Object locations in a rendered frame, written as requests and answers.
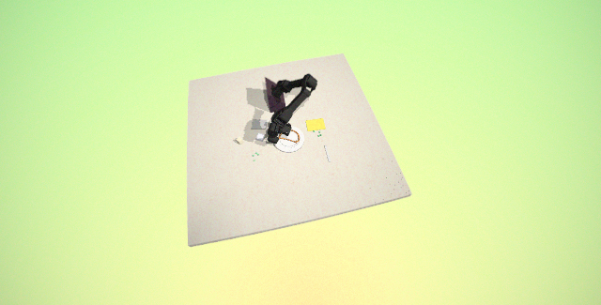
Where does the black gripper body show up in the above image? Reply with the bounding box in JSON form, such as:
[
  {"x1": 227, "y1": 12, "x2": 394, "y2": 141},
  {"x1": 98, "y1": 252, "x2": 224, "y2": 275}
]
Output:
[{"x1": 268, "y1": 131, "x2": 279, "y2": 144}]

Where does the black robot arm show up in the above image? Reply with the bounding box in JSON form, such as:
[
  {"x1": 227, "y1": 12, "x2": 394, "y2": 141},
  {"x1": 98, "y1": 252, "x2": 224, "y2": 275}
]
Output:
[{"x1": 268, "y1": 74, "x2": 317, "y2": 137}]

